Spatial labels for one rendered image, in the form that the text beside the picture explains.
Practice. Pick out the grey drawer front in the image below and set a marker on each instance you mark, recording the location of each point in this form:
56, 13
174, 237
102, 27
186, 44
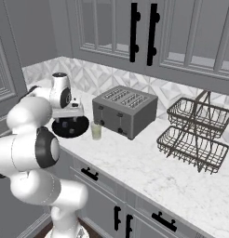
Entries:
110, 182
144, 207

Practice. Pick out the glass of lemonade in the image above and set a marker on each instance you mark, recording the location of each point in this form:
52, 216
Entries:
96, 131

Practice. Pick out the grey four-slot toaster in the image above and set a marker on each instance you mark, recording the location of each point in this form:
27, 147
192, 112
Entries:
119, 108

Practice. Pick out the bluish ice cube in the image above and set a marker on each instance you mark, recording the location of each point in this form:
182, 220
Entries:
71, 132
64, 124

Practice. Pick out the black ice bowl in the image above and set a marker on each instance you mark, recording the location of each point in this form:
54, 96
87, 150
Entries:
80, 126

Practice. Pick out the grey panelled fridge door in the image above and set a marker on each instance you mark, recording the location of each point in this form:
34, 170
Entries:
4, 62

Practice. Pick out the grey lower cupboard door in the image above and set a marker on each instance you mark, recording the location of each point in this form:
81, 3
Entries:
144, 231
99, 210

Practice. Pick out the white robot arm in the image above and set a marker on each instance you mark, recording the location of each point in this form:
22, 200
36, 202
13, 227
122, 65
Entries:
29, 148

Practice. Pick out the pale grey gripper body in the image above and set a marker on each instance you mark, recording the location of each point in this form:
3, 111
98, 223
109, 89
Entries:
68, 112

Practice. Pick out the grey glass-front cupboard door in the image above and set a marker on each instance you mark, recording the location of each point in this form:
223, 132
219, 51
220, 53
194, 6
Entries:
101, 28
194, 34

